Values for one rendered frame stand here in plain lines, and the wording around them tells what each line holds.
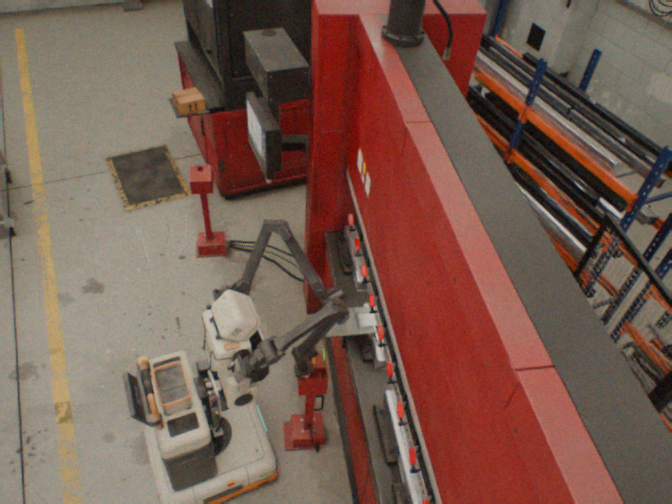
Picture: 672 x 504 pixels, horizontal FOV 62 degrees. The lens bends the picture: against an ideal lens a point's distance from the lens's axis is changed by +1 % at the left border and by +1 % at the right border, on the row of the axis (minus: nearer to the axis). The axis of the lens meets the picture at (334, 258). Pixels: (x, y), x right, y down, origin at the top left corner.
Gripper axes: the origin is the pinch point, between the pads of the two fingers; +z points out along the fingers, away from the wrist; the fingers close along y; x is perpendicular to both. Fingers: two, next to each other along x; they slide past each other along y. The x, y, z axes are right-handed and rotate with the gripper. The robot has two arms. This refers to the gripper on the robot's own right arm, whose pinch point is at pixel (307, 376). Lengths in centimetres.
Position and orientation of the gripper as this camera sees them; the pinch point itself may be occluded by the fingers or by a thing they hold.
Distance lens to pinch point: 306.6
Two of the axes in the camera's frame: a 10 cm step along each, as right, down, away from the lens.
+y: 9.7, -2.2, -0.5
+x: -1.2, -7.0, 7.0
